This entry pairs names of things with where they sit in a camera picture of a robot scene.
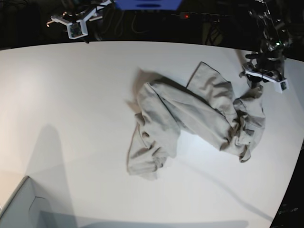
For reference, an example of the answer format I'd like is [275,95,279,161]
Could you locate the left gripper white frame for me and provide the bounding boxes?
[239,53,288,93]

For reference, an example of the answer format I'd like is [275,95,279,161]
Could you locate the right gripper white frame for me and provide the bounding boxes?
[46,0,112,39]

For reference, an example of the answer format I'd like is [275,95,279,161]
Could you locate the beige t-shirt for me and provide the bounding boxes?
[127,62,266,180]

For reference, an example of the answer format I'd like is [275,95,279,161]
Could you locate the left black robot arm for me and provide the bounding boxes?
[239,0,292,93]

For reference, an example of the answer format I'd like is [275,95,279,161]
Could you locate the black power strip red light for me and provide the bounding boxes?
[178,12,232,21]

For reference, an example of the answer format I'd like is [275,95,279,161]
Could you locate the grey box at corner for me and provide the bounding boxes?
[0,176,78,228]

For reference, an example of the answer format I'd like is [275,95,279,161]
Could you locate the black cables behind table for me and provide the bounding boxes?
[95,7,152,36]

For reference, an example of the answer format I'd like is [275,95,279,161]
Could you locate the blue overhead mount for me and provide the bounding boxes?
[115,0,182,10]

